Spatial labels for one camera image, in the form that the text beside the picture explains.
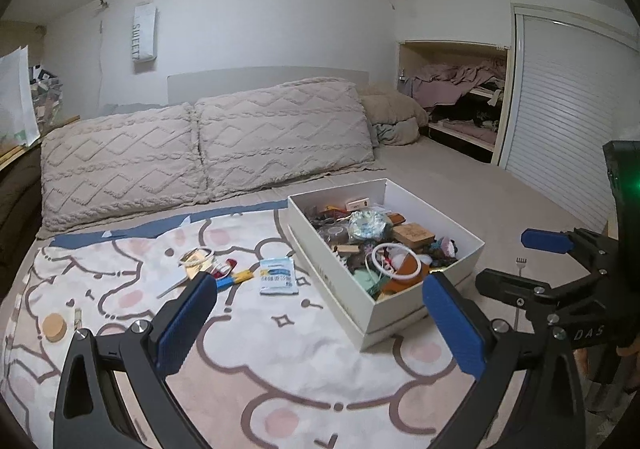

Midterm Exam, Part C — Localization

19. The white shoe box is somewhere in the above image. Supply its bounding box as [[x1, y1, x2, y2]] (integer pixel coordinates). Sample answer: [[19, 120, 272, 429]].
[[288, 179, 485, 351]]

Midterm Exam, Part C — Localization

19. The white paper bag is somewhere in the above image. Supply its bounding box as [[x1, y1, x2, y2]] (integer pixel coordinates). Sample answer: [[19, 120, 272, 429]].
[[0, 47, 40, 154]]

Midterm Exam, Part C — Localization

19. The brown folded blanket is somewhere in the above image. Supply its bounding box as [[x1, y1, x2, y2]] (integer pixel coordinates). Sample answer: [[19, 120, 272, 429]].
[[0, 146, 42, 299]]

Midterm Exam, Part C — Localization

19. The beige textured pillow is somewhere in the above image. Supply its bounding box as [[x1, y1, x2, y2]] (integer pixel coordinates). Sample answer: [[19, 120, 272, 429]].
[[194, 77, 374, 200], [40, 103, 206, 238]]

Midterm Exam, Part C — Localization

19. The pile of clothes in nook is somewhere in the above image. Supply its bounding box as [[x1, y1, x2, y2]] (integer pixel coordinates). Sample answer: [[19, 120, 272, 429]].
[[397, 47, 506, 149]]

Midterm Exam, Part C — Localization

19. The round cork coaster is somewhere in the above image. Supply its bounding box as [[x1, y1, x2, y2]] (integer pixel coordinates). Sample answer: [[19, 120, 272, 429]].
[[42, 313, 67, 343]]

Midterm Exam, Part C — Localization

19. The white louvered closet door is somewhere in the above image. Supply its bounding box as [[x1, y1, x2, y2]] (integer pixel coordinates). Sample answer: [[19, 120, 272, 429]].
[[499, 5, 639, 230]]

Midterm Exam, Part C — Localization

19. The white wall pouch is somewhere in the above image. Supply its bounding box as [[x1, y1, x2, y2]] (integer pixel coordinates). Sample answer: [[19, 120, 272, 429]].
[[131, 4, 157, 63]]

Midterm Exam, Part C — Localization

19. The right beige textured pillow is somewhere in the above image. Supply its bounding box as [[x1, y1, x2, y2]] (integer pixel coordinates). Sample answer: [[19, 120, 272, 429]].
[[194, 77, 374, 200]]

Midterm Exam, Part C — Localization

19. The square cork coaster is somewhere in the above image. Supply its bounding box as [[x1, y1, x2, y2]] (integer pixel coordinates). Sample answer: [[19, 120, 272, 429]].
[[392, 222, 435, 249]]

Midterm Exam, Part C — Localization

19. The cartoon bear blanket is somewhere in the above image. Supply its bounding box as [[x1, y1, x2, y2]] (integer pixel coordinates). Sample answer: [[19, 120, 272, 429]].
[[0, 207, 526, 449]]

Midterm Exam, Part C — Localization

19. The red small item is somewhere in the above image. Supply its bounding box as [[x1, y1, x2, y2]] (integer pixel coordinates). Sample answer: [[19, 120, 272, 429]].
[[209, 259, 238, 279]]

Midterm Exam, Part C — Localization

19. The blue white sachet packet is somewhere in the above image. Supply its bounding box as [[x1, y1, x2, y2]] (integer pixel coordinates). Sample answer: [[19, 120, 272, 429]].
[[259, 257, 298, 295]]

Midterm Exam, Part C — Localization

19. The yellow white small box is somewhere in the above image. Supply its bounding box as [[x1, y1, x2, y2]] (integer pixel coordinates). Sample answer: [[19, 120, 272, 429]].
[[179, 247, 214, 280]]

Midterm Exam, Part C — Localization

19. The white power bank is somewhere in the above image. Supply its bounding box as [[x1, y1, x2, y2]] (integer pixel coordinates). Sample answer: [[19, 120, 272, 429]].
[[154, 271, 191, 299]]

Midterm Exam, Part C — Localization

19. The left beige textured pillow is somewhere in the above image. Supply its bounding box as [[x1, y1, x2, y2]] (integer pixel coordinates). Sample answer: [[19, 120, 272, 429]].
[[40, 103, 206, 238]]

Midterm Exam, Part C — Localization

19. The beige plush cushion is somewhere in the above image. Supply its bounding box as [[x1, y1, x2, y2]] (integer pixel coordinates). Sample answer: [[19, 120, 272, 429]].
[[357, 84, 428, 148]]

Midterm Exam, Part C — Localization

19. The white ring cable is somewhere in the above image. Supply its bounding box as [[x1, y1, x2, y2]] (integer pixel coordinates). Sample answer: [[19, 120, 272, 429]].
[[369, 242, 424, 282]]

